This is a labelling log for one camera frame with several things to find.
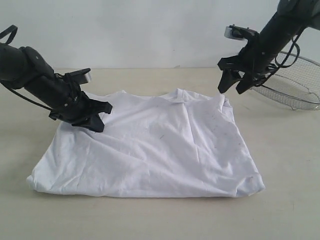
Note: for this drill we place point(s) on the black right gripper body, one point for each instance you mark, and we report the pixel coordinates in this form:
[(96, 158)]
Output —
[(254, 58)]

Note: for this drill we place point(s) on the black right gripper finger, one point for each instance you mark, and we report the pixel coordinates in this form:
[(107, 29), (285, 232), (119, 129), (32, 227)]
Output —
[(228, 79), (248, 81)]

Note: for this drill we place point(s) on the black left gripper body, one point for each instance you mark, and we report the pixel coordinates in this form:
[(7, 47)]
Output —
[(83, 107)]

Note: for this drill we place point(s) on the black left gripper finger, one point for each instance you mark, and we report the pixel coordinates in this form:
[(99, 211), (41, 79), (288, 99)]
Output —
[(92, 123)]

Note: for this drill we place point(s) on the white t-shirt red logo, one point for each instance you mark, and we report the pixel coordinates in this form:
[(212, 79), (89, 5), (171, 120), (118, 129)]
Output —
[(178, 145)]

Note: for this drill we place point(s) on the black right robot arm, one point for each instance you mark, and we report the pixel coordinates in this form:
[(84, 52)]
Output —
[(286, 25)]

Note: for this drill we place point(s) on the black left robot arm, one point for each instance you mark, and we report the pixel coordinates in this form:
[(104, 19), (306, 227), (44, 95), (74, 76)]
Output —
[(25, 68)]

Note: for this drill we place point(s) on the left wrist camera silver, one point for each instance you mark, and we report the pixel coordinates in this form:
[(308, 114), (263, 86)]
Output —
[(80, 77)]

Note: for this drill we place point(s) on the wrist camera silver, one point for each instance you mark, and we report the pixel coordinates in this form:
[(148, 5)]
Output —
[(80, 77), (239, 33)]

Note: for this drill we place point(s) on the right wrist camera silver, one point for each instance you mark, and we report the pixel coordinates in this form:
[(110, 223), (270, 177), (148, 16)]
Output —
[(239, 33)]

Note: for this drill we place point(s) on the metal wire mesh basket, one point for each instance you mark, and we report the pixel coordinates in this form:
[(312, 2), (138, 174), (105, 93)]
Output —
[(297, 86)]

